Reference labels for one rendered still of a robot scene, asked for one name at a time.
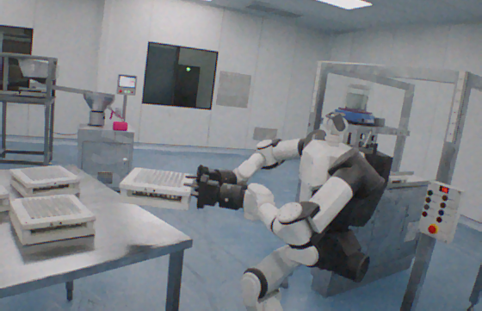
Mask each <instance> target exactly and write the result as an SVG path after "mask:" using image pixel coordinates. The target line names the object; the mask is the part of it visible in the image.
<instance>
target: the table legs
mask: <svg viewBox="0 0 482 311"><path fill-rule="evenodd" d="M183 257H184V250H181V251H178V252H174V253H171V254H170V257H169V264H168V267H169V272H168V280H167V287H166V289H167V295H166V302H165V311H178V310H179V304H180V299H179V297H180V291H181V284H182V264H183ZM73 282H74V280H71V281H70V282H65V289H66V292H67V296H66V300H68V301H71V300H72V299H73V297H72V292H73Z"/></svg>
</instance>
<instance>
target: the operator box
mask: <svg viewBox="0 0 482 311"><path fill-rule="evenodd" d="M440 185H441V186H446V187H448V188H449V192H448V193H447V194H445V193H443V192H441V191H439V188H440ZM428 190H432V191H433V195H432V196H428V195H426V198H427V197H430V199H431V202H430V203H427V202H426V201H424V205H425V204H428V205H429V208H432V209H434V210H432V209H429V210H425V209H424V208H423V210H422V212H423V211H426V212H427V213H428V216H426V217H423V216H422V214H421V216H420V220H419V224H418V227H417V231H418V232H420V233H423V234H425V235H429V236H430V237H432V238H434V239H438V240H440V241H443V242H444V243H446V244H449V243H450V242H453V238H454V233H455V229H456V225H457V222H458V219H459V216H460V211H461V209H462V204H463V199H464V196H465V194H466V191H465V190H461V189H459V188H455V187H454V186H451V185H446V184H444V183H440V182H437V181H436V180H434V181H429V185H428ZM428 190H427V193H428ZM434 193H435V194H436V196H435V195H434ZM442 195H447V196H448V200H447V201H445V203H446V204H447V207H446V208H440V206H441V202H443V200H442ZM426 198H425V199H426ZM451 199H452V201H451ZM451 207H452V208H451ZM440 209H443V211H444V215H443V216H442V222H441V223H437V221H436V218H437V217H441V216H440V215H439V214H438V211H439V210H440ZM453 209H454V210H453ZM450 215H451V217H450ZM445 221H446V222H447V223H446V222H445ZM433 223H434V224H436V225H437V226H438V227H439V231H440V232H438V233H436V234H433V233H429V225H430V224H433Z"/></svg>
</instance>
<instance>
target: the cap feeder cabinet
mask: <svg viewBox="0 0 482 311"><path fill-rule="evenodd" d="M88 123H89V122H88V121H87V122H85V121H80V122H79V124H78V127H77V167H78V168H80V169H81V170H83V171H84V172H86V173H88V175H90V176H92V177H93V178H94V179H96V180H99V181H100V182H101V183H104V184H105V185H107V186H108V187H109V188H110V189H112V190H121V189H120V184H121V182H122V181H123V180H124V179H125V178H126V177H127V175H128V174H129V173H130V172H132V163H133V144H134V135H135V131H134V129H133V127H132V126H131V125H127V131H120V130H113V123H105V124H106V125H99V127H97V126H96V125H93V124H88Z"/></svg>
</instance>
